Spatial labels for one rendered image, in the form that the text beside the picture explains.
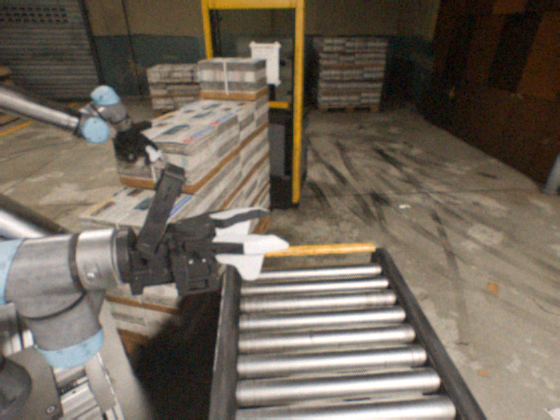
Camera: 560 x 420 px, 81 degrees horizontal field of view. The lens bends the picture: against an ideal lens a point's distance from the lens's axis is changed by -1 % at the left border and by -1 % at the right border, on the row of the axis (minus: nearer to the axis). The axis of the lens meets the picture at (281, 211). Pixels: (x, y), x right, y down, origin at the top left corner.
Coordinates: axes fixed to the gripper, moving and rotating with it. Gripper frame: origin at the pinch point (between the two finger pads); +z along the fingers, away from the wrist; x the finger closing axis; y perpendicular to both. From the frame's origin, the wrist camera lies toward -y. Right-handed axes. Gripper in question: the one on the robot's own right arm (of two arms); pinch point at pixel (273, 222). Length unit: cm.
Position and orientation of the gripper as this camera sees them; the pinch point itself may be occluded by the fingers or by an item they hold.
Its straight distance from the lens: 46.3
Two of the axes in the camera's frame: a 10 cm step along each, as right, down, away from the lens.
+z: 9.7, -1.1, 2.1
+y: 0.3, 9.3, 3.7
